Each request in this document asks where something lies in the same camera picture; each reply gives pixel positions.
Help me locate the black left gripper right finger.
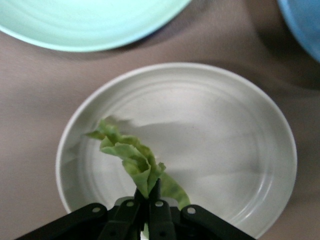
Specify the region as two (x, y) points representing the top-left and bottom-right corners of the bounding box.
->
(148, 178), (256, 240)

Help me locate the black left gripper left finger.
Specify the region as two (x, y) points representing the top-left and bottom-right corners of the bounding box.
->
(14, 186), (146, 240)

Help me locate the green lettuce leaf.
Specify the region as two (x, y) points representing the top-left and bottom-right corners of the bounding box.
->
(84, 117), (192, 210)

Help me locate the beige plate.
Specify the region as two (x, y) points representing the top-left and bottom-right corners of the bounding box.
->
(55, 62), (298, 240)

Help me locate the light green plate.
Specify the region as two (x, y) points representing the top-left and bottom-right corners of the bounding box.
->
(0, 0), (192, 53)

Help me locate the blue plate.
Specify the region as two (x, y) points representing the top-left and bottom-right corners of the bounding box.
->
(277, 0), (320, 64)

